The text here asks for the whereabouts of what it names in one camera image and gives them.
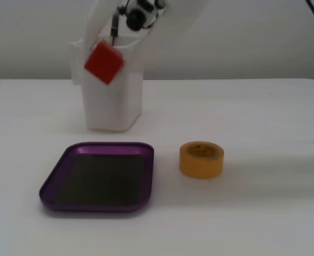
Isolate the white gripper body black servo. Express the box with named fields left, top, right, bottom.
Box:
left=116, top=0, right=167, bottom=35

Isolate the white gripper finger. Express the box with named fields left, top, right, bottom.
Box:
left=121, top=28, right=152, bottom=71
left=83, top=0, right=120, bottom=58

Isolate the red ribbed cube block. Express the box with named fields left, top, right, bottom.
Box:
left=84, top=39, right=124, bottom=86

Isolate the black pen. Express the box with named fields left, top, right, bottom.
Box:
left=110, top=15, right=120, bottom=45

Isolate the white plastic pen holder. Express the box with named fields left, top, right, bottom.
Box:
left=68, top=33, right=144, bottom=132

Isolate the yellow masking tape roll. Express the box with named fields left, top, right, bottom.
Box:
left=179, top=141, right=225, bottom=180

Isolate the purple metal tray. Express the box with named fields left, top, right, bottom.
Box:
left=39, top=141, right=155, bottom=213

